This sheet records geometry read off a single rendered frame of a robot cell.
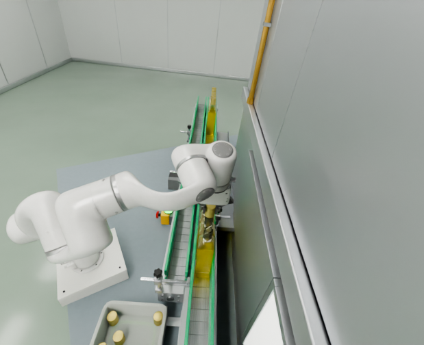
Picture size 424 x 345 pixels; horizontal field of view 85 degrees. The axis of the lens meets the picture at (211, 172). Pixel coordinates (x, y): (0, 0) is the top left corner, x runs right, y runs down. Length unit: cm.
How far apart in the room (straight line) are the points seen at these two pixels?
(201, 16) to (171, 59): 121
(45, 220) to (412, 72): 66
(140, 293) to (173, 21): 598
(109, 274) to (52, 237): 49
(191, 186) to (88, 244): 23
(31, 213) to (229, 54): 611
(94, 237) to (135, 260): 66
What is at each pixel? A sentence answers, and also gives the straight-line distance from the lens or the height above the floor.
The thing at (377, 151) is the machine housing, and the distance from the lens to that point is 32.
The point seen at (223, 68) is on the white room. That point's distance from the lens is 654.
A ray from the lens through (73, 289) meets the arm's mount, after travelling 111.
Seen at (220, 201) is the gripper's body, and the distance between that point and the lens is 69.
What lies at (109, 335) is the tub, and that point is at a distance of 105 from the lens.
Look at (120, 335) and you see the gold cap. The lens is 99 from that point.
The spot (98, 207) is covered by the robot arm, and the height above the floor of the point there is 138.
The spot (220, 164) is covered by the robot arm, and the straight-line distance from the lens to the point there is 53.
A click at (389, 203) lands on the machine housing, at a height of 160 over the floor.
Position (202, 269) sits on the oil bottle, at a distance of 92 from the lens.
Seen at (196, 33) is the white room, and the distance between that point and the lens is 642.
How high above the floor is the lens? 175
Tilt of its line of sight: 38 degrees down
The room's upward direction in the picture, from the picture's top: 8 degrees clockwise
